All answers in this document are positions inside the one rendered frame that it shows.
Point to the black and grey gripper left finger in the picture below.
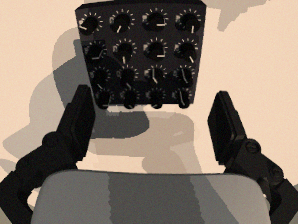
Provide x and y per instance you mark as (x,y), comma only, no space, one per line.
(61,149)

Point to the black knob box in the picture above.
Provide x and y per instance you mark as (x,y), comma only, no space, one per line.
(171,79)

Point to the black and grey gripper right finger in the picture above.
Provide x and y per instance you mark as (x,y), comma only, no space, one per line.
(230,144)

